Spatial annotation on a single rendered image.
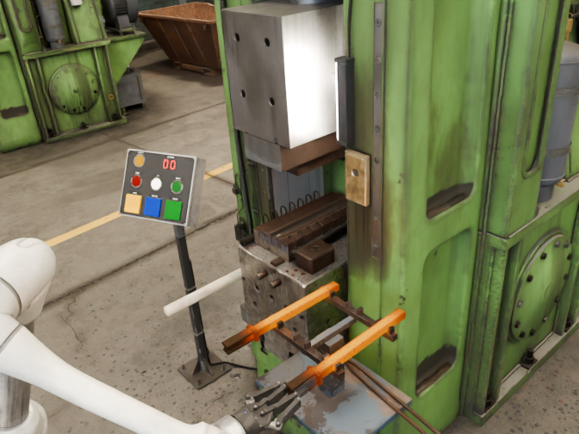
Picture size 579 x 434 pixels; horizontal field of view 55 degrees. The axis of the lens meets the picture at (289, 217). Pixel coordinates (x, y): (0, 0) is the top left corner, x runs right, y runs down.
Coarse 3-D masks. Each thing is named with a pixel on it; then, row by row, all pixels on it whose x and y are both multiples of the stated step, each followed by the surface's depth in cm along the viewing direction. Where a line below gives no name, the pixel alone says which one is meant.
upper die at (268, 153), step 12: (336, 132) 194; (252, 144) 190; (264, 144) 184; (276, 144) 179; (312, 144) 188; (324, 144) 191; (336, 144) 196; (252, 156) 192; (264, 156) 187; (276, 156) 182; (288, 156) 182; (300, 156) 186; (312, 156) 189; (276, 168) 184; (288, 168) 184
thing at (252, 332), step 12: (324, 288) 173; (336, 288) 175; (300, 300) 169; (312, 300) 169; (288, 312) 164; (300, 312) 167; (264, 324) 160; (276, 324) 162; (240, 336) 156; (252, 336) 158; (228, 348) 154
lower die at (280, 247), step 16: (304, 208) 221; (320, 208) 216; (336, 208) 215; (272, 224) 212; (288, 224) 207; (304, 224) 206; (320, 224) 207; (336, 224) 210; (256, 240) 212; (272, 240) 202; (288, 240) 198; (288, 256) 198
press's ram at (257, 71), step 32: (288, 0) 184; (224, 32) 179; (256, 32) 166; (288, 32) 159; (320, 32) 167; (256, 64) 172; (288, 64) 163; (320, 64) 171; (256, 96) 178; (288, 96) 167; (320, 96) 176; (256, 128) 185; (288, 128) 172; (320, 128) 180
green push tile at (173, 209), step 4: (168, 200) 222; (168, 204) 222; (172, 204) 221; (176, 204) 220; (180, 204) 219; (168, 208) 222; (172, 208) 221; (176, 208) 220; (180, 208) 219; (168, 212) 222; (172, 212) 221; (176, 212) 220; (180, 212) 220; (164, 216) 222; (168, 216) 221; (172, 216) 221; (176, 216) 220; (180, 216) 220
